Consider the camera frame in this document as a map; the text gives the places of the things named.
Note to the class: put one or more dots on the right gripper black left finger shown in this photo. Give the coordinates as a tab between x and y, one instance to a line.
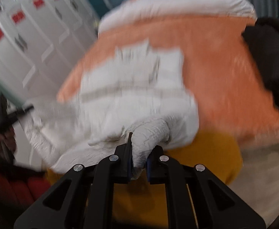
83	197

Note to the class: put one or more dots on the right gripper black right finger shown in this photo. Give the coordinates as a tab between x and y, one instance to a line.
196	198

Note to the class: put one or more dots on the white quilted jacket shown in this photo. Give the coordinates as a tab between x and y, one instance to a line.
138	95

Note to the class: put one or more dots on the white panelled wardrobe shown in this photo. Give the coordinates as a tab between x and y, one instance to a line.
40	43

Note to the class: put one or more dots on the orange plush bedspread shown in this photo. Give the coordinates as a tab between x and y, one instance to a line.
218	69

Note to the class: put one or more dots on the black garment on bed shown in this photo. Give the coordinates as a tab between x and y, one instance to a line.
262	39

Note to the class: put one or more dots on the white rolled duvet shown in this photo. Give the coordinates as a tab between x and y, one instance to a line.
131	11

